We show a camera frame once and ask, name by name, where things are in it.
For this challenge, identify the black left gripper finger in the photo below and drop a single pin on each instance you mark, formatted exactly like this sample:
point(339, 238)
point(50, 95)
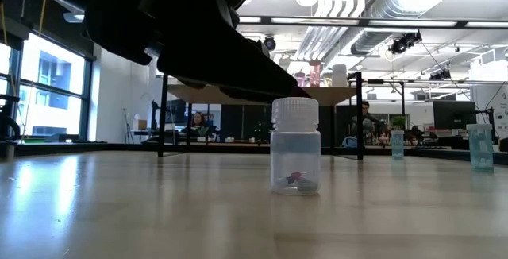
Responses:
point(222, 60)
point(262, 97)

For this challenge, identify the clear bottle ribbed cap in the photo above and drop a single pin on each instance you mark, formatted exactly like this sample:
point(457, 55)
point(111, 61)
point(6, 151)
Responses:
point(295, 151)

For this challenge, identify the white opaque plastic bottle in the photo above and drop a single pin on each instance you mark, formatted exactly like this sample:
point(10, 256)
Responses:
point(339, 76)

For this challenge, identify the teal vial white cap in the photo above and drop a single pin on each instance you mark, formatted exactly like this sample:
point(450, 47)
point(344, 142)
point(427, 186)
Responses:
point(480, 148)
point(397, 145)

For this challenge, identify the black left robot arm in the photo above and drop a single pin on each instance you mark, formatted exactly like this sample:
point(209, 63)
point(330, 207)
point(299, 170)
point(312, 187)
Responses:
point(8, 120)

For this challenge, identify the wooden shelf black legs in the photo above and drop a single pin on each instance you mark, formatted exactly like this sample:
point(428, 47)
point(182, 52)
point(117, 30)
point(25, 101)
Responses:
point(337, 95)

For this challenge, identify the person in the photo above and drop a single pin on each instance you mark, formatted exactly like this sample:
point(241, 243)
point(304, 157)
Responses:
point(367, 122)
point(198, 126)

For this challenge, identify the blue white helmet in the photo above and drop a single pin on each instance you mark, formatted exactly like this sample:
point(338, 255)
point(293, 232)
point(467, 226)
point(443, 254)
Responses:
point(349, 141)

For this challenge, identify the cardboard box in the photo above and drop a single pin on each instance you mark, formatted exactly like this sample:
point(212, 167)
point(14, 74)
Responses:
point(142, 125)

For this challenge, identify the black overhead rig bar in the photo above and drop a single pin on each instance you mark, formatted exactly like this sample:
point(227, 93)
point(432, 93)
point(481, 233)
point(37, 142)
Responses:
point(357, 22)

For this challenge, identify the large glass window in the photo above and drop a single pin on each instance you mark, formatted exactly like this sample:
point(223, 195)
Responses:
point(59, 76)

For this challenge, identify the green background plant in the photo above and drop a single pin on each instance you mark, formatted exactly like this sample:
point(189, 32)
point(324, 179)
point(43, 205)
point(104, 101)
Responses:
point(398, 123)

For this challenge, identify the black ceiling spotlight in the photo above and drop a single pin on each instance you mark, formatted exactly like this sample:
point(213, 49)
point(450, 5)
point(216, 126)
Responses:
point(402, 44)

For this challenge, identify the black computer monitor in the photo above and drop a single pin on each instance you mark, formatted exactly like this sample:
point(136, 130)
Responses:
point(454, 114)

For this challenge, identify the black overhead camera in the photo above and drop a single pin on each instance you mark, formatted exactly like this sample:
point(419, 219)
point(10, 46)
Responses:
point(270, 43)

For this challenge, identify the silver air duct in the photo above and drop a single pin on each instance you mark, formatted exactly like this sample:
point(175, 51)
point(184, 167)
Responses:
point(397, 1)

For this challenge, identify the black ceiling camera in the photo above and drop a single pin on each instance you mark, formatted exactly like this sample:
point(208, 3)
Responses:
point(440, 75)

